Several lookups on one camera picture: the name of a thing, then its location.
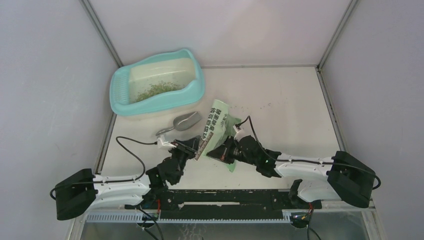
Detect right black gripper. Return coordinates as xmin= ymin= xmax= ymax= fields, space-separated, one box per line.
xmin=206 ymin=136 xmax=258 ymax=167

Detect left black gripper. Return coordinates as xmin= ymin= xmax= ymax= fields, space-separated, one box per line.
xmin=167 ymin=134 xmax=200 ymax=183

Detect torn brown bag strip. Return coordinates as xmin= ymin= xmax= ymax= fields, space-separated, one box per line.
xmin=194 ymin=138 xmax=208 ymax=161

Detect green cat litter bag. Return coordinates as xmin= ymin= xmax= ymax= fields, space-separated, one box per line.
xmin=200 ymin=99 xmax=241 ymax=158

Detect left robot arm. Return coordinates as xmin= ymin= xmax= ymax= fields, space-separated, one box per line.
xmin=49 ymin=135 xmax=202 ymax=221

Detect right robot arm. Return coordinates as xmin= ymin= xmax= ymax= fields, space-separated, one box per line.
xmin=206 ymin=135 xmax=381 ymax=208

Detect green litter pellets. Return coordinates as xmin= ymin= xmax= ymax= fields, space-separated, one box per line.
xmin=134 ymin=81 xmax=183 ymax=102

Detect teal plastic litter box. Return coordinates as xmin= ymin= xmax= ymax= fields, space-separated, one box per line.
xmin=109 ymin=48 xmax=205 ymax=117

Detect black mounting base bar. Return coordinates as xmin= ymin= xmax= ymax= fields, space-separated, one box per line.
xmin=139 ymin=189 xmax=322 ymax=220

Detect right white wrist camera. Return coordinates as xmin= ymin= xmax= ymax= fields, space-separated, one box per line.
xmin=233 ymin=124 xmax=246 ymax=141

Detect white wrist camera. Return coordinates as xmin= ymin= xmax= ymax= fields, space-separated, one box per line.
xmin=233 ymin=124 xmax=246 ymax=141
xmin=157 ymin=135 xmax=177 ymax=151

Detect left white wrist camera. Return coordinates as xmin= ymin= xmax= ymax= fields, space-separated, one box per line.
xmin=157 ymin=135 xmax=177 ymax=151

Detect right black camera cable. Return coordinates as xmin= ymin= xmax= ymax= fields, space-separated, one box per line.
xmin=234 ymin=115 xmax=382 ymax=191

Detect black camera cable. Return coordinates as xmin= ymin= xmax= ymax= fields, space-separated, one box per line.
xmin=234 ymin=115 xmax=382 ymax=191
xmin=49 ymin=136 xmax=159 ymax=200

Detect left black camera cable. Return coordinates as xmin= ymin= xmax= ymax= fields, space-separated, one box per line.
xmin=49 ymin=136 xmax=159 ymax=200

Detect white slotted cable duct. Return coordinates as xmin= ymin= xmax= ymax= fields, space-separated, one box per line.
xmin=85 ymin=212 xmax=292 ymax=224

